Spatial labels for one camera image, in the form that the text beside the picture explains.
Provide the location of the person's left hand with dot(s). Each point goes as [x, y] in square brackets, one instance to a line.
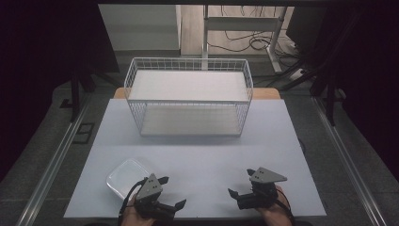
[131, 218]

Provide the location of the white power strip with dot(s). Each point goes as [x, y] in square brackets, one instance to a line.
[297, 74]

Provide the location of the metal floor rail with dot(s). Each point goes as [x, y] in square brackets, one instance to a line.
[348, 163]
[53, 163]

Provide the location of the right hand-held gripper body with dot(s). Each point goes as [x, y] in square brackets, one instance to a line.
[262, 191]

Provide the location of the white cabinet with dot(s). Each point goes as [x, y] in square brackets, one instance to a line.
[141, 28]

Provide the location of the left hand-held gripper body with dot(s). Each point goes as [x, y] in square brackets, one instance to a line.
[150, 188]

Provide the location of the clear plastic container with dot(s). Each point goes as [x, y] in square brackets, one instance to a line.
[127, 177]

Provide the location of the person's right hand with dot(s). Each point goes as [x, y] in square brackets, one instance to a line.
[276, 215]

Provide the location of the black metal stand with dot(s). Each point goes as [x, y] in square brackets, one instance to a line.
[75, 94]
[329, 94]

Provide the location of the white metal desk frame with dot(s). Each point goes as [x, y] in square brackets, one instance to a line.
[241, 23]

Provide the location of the black monitor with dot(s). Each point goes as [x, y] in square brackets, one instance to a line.
[306, 26]

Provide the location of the light blue table mat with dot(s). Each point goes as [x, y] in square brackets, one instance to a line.
[204, 163]

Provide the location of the black floor frame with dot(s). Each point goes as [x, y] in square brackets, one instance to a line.
[83, 133]

